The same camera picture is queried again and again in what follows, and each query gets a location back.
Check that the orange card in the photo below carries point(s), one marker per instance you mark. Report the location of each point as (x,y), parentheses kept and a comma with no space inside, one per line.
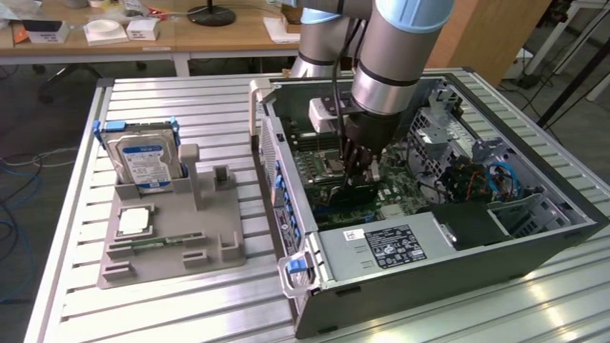
(21,35)

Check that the wooden cabinet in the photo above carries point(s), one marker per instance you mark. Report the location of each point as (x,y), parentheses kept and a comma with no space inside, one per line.
(501,35)

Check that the small white box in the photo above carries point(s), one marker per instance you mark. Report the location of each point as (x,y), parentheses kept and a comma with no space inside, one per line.
(142,30)

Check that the white square holder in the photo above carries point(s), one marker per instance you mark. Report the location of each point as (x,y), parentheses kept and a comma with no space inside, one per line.
(104,32)

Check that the grey cup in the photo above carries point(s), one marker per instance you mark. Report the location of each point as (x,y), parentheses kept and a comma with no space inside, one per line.
(76,3)

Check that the open grey disk bay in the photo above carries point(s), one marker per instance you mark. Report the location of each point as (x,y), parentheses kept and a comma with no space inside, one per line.
(523,218)

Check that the black stand leg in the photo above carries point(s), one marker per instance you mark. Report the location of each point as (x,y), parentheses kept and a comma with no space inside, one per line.
(571,89)

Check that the hard disk with blue carrier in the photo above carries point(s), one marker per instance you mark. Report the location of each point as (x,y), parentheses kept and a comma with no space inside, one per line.
(143,164)

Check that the black power connector bundle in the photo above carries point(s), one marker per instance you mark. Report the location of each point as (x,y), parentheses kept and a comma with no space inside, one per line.
(455,182)

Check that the wooden desk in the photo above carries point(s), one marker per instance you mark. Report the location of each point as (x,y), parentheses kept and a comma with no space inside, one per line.
(214,39)

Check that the grey power supply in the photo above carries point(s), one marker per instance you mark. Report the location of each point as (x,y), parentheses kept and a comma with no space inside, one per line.
(343,261)

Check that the black chair base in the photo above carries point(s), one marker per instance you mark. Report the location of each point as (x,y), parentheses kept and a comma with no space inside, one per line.
(61,76)

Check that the white table frame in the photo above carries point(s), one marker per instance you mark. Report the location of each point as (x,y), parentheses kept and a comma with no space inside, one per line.
(598,89)

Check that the green motherboard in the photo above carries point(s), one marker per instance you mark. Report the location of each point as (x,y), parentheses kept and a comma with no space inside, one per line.
(400,178)

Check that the silver chipset heatsink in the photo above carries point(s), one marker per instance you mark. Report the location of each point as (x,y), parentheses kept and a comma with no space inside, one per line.
(398,211)

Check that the black green graphics card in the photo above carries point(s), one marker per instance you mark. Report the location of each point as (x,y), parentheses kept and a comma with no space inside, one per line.
(355,194)

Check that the brown cardboard box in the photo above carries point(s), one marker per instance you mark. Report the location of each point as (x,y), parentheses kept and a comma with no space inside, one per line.
(291,14)

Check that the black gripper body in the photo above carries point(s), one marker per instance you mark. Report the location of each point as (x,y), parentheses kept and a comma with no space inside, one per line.
(374,130)

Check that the white paper booklet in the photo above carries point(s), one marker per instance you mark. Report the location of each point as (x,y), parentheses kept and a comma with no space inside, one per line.
(280,32)

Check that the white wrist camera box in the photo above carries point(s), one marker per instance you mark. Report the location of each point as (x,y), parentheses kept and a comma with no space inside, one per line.
(322,116)

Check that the white box with dark lid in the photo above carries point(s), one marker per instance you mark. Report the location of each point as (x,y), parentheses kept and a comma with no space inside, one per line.
(45,32)

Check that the CPU socket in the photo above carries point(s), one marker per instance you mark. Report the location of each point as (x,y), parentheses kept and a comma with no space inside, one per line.
(334,165)

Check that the green RAM stick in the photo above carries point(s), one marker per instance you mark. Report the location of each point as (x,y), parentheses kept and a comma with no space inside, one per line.
(162,242)

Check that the silver CPU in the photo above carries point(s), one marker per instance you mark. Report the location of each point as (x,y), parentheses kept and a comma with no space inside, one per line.
(132,222)

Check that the white floor box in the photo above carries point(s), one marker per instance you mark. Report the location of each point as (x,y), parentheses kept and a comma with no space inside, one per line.
(517,64)

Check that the black round lamp base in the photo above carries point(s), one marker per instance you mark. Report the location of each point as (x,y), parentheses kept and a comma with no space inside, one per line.
(212,17)

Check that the open black PC case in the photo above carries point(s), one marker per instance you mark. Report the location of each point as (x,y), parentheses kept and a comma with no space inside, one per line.
(429,286)

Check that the grey parts rack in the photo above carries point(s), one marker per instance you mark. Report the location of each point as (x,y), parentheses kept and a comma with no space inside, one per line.
(180,228)

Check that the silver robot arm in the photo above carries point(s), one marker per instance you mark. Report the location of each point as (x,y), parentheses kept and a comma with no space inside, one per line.
(390,53)

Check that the perforated metal disk cage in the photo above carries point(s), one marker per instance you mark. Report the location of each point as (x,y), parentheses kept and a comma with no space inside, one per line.
(434,157)

